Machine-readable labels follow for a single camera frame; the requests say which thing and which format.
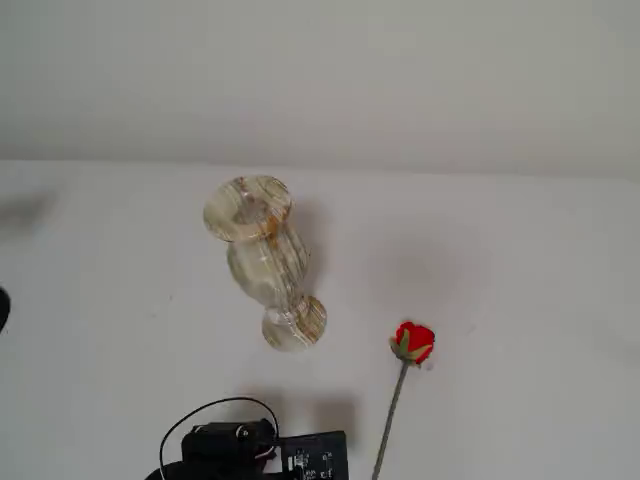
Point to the red artificial rose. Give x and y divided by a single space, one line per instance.
415 337

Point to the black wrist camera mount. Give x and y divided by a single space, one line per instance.
315 455

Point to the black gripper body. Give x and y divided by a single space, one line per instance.
216 442

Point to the onyx marble vase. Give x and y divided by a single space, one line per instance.
270 260

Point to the black round object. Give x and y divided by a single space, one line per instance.
3 310

